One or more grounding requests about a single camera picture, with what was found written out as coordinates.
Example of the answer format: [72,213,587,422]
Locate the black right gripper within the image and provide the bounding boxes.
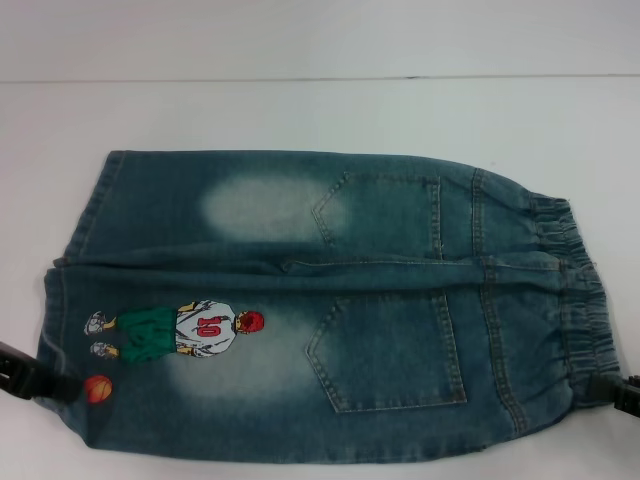
[587,372,640,417]

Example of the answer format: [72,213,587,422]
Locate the blue denim shorts with print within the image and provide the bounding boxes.
[22,149,622,480]

